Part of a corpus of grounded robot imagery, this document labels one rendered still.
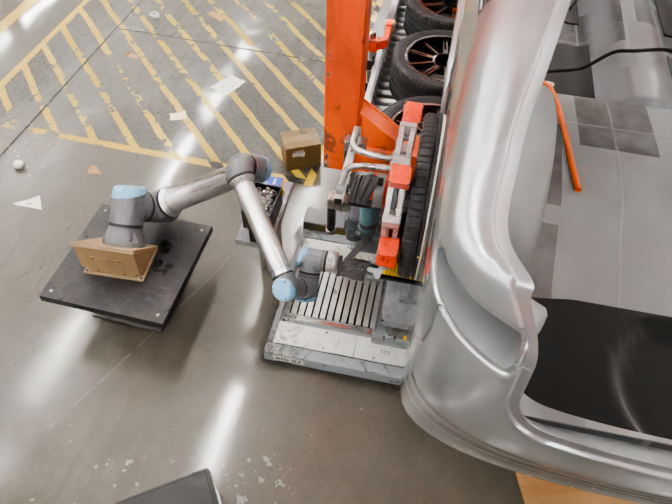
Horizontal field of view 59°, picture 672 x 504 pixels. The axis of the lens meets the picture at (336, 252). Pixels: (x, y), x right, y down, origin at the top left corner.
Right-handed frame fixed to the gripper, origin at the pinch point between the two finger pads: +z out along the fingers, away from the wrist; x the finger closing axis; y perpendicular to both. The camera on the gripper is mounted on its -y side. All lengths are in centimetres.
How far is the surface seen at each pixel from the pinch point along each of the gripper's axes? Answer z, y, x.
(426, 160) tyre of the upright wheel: 7, -42, 30
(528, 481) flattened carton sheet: 74, 80, -9
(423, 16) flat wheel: -8, -150, -170
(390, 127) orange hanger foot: -11, -60, -44
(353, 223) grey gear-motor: -21, -13, -49
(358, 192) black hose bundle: -14.6, -27.7, 24.5
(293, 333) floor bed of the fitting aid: -39, 44, -36
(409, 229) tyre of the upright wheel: 5.8, -17.8, 30.4
